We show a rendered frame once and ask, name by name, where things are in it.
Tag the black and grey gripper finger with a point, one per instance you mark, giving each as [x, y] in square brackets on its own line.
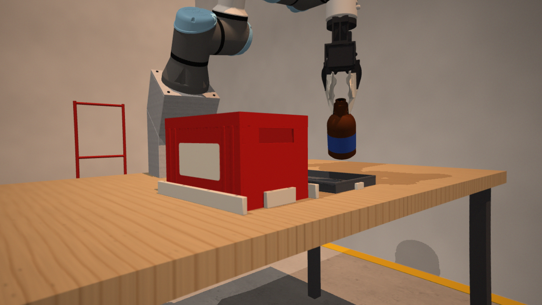
[353, 81]
[329, 81]

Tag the brown bottle with blue label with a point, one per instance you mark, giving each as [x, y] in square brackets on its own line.
[341, 132]

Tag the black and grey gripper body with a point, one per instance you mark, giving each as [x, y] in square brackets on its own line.
[340, 55]

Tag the red plastic crate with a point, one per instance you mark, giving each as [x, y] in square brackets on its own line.
[241, 153]

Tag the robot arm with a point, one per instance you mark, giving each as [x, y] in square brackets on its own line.
[199, 33]

